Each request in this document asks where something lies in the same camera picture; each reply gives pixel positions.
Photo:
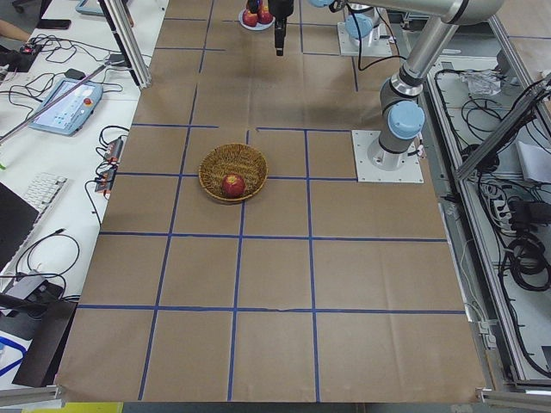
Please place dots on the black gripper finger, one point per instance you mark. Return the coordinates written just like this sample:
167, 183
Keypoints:
280, 26

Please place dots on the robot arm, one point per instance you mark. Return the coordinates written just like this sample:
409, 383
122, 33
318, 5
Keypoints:
403, 118
359, 23

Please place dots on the red apple on plate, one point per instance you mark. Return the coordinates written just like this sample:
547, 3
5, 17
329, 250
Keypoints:
249, 19
264, 16

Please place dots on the light blue plate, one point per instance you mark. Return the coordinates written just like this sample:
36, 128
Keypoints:
258, 27

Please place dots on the woven wicker basket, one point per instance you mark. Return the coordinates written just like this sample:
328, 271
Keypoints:
236, 158

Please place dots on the dark red apple in basket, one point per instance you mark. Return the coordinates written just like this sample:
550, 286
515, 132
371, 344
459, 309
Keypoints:
233, 186

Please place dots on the teach pendant tablet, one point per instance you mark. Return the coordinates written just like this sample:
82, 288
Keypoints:
68, 115

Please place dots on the white keyboard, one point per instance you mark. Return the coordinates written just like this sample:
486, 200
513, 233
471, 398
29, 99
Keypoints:
43, 191

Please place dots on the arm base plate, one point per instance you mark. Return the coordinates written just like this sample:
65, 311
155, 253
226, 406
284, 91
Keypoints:
375, 45
375, 165

